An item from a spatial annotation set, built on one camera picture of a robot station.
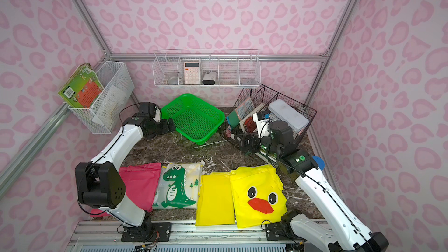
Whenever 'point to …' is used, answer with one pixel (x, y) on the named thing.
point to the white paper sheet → (110, 107)
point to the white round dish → (173, 80)
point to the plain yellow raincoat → (214, 204)
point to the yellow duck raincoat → (259, 196)
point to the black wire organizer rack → (260, 95)
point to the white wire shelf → (206, 67)
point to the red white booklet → (248, 124)
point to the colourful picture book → (234, 118)
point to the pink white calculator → (192, 73)
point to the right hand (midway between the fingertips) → (242, 135)
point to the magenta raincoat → (140, 182)
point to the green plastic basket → (193, 117)
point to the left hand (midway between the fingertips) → (167, 125)
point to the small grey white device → (209, 78)
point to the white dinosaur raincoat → (178, 186)
